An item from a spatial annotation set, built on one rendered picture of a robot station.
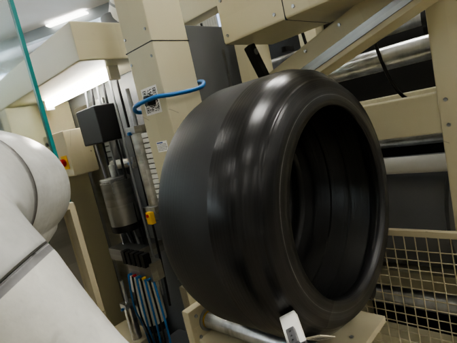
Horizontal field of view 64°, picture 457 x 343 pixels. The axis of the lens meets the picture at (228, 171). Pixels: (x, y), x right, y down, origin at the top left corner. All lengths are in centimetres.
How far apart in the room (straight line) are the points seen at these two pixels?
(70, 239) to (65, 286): 100
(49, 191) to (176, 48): 73
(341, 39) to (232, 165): 61
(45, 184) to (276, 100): 44
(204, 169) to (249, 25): 57
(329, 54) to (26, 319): 101
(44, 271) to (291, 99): 53
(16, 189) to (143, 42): 77
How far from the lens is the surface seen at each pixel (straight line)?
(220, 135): 68
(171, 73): 104
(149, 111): 108
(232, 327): 99
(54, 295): 30
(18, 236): 30
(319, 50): 116
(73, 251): 131
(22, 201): 34
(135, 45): 110
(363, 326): 112
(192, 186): 69
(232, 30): 118
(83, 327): 31
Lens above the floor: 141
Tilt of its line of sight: 8 degrees down
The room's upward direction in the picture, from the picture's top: 13 degrees counter-clockwise
